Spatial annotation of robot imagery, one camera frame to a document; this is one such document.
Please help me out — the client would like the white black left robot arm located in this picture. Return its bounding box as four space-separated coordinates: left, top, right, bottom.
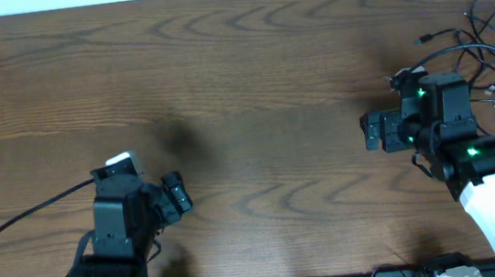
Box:
66 172 193 277

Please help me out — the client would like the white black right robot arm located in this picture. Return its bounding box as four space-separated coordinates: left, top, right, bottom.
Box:
360 71 495 253

